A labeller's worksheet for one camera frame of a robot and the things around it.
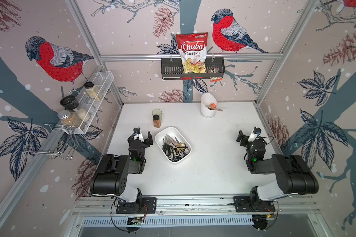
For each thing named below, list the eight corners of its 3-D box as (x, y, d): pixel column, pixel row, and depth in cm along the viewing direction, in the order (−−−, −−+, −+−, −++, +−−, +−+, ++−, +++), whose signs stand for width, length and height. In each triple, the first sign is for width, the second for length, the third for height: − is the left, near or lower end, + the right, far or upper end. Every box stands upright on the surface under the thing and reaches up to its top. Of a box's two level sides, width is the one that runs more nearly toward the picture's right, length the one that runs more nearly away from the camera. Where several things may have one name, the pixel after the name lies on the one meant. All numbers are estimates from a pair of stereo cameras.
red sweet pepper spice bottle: (154, 127, 107) (152, 120, 100) (155, 122, 110) (153, 114, 103) (160, 127, 107) (159, 120, 100) (161, 122, 110) (159, 114, 103)
